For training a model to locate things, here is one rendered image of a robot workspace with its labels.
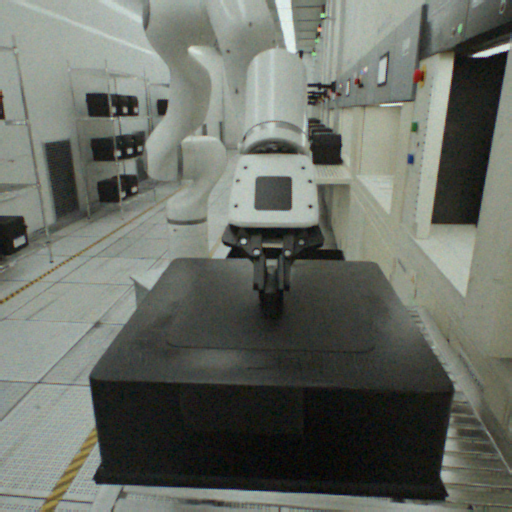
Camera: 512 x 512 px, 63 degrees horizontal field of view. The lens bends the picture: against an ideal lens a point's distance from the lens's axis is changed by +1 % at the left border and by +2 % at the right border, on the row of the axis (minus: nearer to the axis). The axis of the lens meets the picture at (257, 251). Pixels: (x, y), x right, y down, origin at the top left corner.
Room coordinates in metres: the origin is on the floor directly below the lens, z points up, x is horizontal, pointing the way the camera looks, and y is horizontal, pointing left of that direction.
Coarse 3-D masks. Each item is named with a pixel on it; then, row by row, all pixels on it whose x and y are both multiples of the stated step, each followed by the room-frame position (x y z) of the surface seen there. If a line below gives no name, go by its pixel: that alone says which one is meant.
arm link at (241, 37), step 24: (216, 0) 0.70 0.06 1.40; (240, 0) 0.68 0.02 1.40; (264, 0) 0.72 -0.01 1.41; (216, 24) 0.69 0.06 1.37; (240, 24) 0.66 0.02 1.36; (264, 24) 0.66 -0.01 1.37; (240, 48) 0.67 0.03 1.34; (264, 48) 0.68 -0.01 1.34; (240, 72) 0.68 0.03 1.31; (240, 96) 0.69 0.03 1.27; (240, 120) 0.69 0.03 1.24
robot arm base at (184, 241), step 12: (168, 228) 1.17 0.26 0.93; (180, 228) 1.15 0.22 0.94; (192, 228) 1.15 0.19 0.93; (204, 228) 1.18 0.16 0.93; (168, 240) 1.18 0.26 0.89; (180, 240) 1.15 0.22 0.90; (192, 240) 1.15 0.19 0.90; (204, 240) 1.18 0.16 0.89; (180, 252) 1.15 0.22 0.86; (192, 252) 1.15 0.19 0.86; (204, 252) 1.17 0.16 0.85
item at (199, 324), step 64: (128, 320) 0.37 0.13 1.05; (192, 320) 0.37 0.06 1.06; (256, 320) 0.37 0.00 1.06; (320, 320) 0.37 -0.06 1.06; (384, 320) 0.37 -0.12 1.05; (128, 384) 0.27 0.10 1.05; (192, 384) 0.27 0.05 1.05; (256, 384) 0.27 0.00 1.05; (320, 384) 0.27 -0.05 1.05; (384, 384) 0.27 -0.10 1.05; (448, 384) 0.27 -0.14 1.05; (128, 448) 0.27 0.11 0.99; (192, 448) 0.27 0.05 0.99; (256, 448) 0.27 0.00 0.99; (320, 448) 0.27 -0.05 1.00; (384, 448) 0.26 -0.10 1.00
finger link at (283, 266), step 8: (304, 240) 0.44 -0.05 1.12; (296, 248) 0.43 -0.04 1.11; (280, 256) 0.42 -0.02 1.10; (296, 256) 0.43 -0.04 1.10; (280, 264) 0.41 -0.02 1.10; (288, 264) 0.42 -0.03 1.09; (280, 272) 0.41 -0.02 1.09; (288, 272) 0.41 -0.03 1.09; (280, 280) 0.40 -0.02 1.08; (288, 280) 0.41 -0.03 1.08; (280, 288) 0.39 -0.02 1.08; (288, 288) 0.41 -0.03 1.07; (280, 296) 0.40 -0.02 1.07
